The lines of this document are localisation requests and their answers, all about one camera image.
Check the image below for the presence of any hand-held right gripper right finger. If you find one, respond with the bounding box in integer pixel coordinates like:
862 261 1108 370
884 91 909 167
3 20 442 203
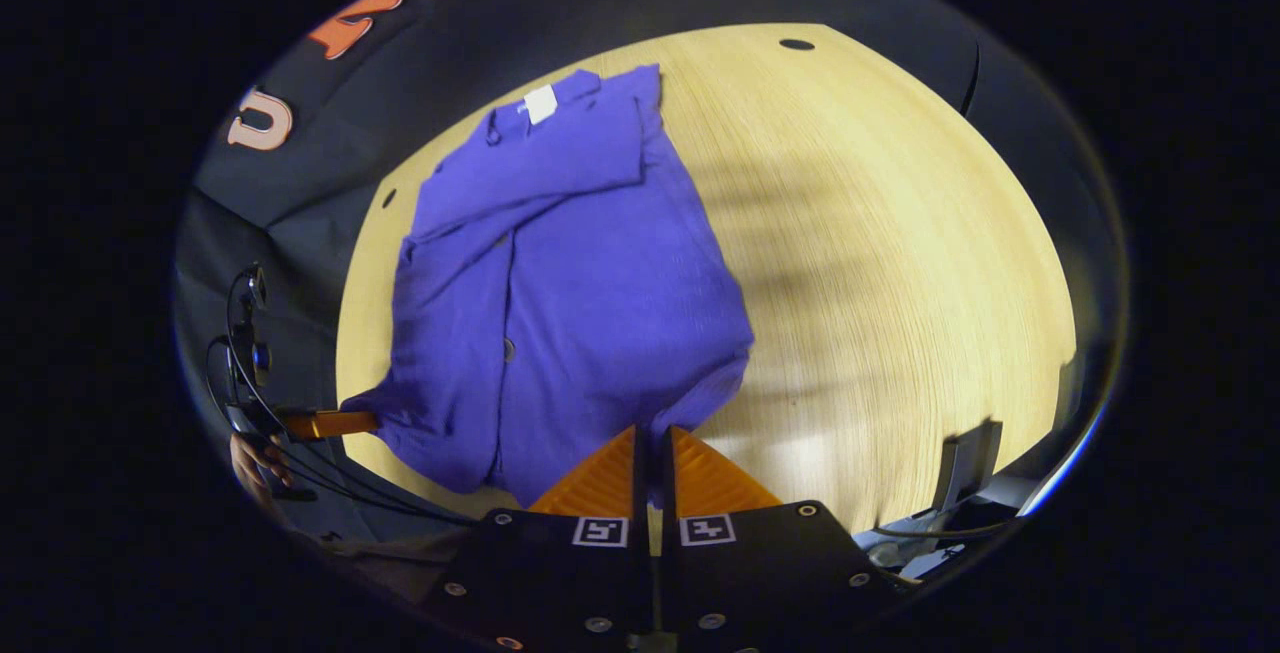
660 425 919 652

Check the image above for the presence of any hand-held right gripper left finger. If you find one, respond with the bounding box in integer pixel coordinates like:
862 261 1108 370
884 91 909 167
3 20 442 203
425 425 657 652

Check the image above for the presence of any purple shirt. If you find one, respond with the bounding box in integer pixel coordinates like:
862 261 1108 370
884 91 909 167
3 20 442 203
340 63 756 512

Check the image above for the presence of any dark grey stand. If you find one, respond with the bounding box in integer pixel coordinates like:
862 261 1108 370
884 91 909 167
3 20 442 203
935 418 1004 514

